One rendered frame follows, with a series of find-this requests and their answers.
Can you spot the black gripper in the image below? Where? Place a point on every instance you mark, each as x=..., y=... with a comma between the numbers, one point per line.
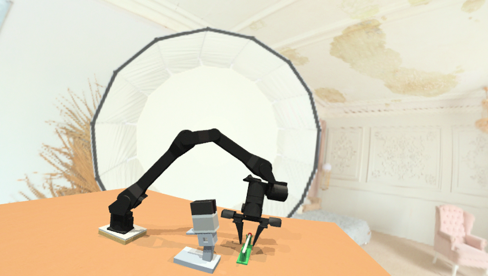
x=253, y=207

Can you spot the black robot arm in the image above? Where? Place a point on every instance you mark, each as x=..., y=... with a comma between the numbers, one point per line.
x=121, y=219

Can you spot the white tapered rod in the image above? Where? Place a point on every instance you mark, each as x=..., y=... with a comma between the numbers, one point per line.
x=245, y=247

